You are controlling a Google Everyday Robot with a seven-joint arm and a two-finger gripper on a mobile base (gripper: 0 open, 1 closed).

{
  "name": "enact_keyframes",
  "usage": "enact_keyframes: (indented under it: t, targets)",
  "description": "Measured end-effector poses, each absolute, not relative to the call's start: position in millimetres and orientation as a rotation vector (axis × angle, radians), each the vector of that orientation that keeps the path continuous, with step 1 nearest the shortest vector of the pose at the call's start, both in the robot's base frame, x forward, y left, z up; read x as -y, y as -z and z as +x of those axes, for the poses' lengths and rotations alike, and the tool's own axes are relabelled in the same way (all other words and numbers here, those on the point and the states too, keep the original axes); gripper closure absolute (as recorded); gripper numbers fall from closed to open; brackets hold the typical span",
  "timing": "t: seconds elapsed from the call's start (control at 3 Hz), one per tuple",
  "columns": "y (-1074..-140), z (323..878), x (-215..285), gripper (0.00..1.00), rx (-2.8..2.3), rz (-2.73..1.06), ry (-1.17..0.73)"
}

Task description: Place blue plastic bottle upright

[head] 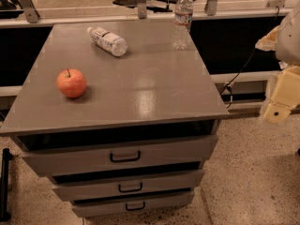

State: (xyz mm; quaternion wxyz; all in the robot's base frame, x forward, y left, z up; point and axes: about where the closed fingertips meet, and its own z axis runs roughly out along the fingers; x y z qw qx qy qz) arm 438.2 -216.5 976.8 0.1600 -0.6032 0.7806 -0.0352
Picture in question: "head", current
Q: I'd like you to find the black cable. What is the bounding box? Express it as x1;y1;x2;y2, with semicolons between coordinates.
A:
219;5;281;109

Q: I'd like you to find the grey drawer cabinet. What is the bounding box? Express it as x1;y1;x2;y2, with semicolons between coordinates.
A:
1;20;227;206

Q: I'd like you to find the black stand at left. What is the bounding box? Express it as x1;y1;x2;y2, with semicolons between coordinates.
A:
0;148;13;222

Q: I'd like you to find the top grey drawer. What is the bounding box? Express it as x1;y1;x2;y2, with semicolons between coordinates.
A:
22;135;218;176

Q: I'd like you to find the bottom grey drawer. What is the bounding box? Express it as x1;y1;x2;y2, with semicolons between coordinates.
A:
72;190;194;218

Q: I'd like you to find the red apple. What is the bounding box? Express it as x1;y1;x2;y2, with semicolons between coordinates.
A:
56;68;87;98

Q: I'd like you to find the blue label plastic bottle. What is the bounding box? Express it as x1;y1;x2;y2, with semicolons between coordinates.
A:
87;27;128;57

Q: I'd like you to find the grey drawer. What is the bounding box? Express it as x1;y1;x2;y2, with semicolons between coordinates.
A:
22;135;218;176
52;169;203;202
72;190;194;218

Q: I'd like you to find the clear water bottle red label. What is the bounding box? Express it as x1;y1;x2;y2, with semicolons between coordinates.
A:
172;0;194;50

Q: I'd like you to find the grey metal rail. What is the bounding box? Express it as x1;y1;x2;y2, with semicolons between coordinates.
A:
0;7;294;29

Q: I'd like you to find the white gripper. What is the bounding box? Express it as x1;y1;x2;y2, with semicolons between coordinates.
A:
255;3;300;124

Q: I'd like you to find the middle grey drawer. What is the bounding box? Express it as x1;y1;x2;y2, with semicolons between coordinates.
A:
52;169;203;202

